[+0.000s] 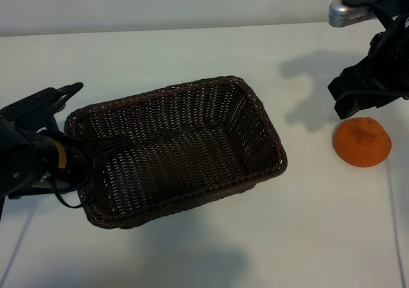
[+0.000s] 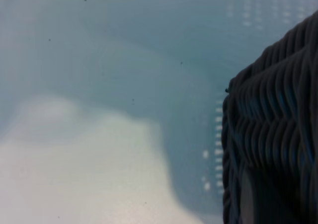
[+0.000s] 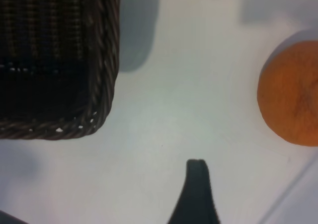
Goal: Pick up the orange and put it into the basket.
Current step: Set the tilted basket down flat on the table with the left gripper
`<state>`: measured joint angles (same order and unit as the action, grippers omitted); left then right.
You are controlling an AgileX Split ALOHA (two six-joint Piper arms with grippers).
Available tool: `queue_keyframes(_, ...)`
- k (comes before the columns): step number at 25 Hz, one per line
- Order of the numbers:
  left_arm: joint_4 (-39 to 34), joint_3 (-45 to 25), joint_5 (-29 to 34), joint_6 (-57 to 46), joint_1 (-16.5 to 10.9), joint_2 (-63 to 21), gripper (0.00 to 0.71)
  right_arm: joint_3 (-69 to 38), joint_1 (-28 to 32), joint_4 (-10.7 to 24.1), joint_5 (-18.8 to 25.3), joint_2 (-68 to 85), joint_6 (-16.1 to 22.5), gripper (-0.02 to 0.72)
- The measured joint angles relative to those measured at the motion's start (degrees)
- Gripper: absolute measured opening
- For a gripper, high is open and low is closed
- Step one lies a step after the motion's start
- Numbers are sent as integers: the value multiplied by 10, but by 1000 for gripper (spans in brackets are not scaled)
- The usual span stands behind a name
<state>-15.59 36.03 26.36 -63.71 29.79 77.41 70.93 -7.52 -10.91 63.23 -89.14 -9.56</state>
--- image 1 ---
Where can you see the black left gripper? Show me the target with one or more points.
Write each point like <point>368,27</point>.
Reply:
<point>60,166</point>

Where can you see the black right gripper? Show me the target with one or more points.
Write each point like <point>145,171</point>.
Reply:
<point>390,67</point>

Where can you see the orange fruit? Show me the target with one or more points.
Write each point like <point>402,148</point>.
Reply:
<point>354,150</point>

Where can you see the dark brown wicker basket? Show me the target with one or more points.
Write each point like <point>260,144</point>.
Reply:
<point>191,147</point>

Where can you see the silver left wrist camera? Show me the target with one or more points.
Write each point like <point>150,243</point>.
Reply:
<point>62,104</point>

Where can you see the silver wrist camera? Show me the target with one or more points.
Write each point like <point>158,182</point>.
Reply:
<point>62,104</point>
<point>342,13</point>

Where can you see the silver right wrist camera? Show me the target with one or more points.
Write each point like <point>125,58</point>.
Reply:
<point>342,13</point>

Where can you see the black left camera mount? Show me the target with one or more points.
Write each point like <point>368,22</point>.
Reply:
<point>32,104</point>

